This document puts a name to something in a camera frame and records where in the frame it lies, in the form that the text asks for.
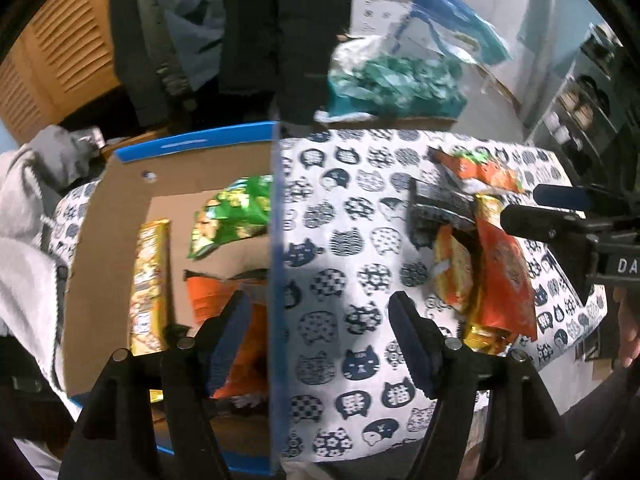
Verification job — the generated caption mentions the yellow biscuit pack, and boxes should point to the yellow biscuit pack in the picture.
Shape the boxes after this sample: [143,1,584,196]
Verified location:
[129,219,170,356]

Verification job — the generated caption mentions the dark red snack bag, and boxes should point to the dark red snack bag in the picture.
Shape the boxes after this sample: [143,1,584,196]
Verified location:
[183,269,269,399]

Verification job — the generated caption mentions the red shrimp chip bag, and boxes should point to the red shrimp chip bag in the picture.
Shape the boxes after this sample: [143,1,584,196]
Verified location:
[463,194,537,356]

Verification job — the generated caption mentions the yellow orange snack bag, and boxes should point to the yellow orange snack bag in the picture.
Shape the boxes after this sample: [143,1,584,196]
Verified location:
[431,226,474,313]

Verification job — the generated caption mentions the orange green snack bag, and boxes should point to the orange green snack bag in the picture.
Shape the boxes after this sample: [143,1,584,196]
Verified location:
[427,148,525,195]

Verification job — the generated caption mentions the black snack pack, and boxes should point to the black snack pack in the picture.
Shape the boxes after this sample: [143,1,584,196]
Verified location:
[406,179,475,249]

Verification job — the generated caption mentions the green bean snack bag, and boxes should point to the green bean snack bag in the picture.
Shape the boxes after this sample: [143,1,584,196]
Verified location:
[189,174,273,259]

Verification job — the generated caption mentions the black yellow snack bag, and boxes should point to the black yellow snack bag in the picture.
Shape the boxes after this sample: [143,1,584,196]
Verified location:
[149,389,269,419]

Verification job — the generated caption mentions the person's right hand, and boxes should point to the person's right hand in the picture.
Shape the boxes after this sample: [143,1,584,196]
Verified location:
[613,287,639,368]

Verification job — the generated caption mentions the shoe rack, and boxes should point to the shoe rack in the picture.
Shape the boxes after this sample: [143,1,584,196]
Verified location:
[526,24,623,186]

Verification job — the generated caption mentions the grey towel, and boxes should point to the grey towel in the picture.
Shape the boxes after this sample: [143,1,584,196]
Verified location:
[1,125,104,396]

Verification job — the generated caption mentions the cat pattern tablecloth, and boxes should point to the cat pattern tablecloth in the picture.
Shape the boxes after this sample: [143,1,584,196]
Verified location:
[49,128,609,463]

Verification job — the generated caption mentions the blue cardboard box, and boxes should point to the blue cardboard box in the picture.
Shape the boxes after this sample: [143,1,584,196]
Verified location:
[62,122,288,478]

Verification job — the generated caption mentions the blue white plastic bag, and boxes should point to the blue white plastic bag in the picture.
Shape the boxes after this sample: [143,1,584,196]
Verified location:
[385,0,511,66]

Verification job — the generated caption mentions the teal box with bags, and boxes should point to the teal box with bags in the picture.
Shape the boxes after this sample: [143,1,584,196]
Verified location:
[323,36,468,119]

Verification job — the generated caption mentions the wooden louvered door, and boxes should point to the wooden louvered door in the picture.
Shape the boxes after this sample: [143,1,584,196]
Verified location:
[1,0,120,144]

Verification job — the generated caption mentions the hanging dark coats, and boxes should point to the hanging dark coats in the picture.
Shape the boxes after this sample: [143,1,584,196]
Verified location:
[110,0,349,129]

